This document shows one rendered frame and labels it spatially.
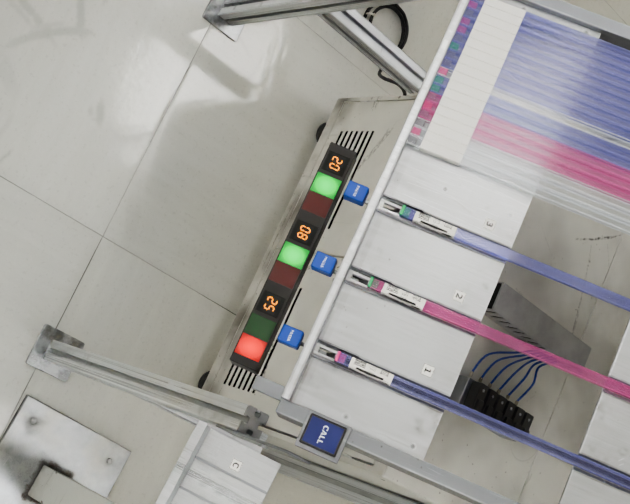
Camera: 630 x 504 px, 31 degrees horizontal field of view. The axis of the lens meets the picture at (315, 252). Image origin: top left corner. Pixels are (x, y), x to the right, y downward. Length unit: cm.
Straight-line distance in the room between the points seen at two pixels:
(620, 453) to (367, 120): 96
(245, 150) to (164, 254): 28
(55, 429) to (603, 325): 101
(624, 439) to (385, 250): 40
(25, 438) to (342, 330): 79
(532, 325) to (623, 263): 31
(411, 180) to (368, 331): 22
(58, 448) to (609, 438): 105
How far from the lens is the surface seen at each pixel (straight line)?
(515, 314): 186
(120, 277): 216
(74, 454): 217
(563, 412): 206
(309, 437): 146
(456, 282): 154
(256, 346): 153
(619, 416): 154
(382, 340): 152
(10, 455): 212
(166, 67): 220
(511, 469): 199
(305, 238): 156
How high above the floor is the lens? 190
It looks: 52 degrees down
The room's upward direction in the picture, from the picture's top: 98 degrees clockwise
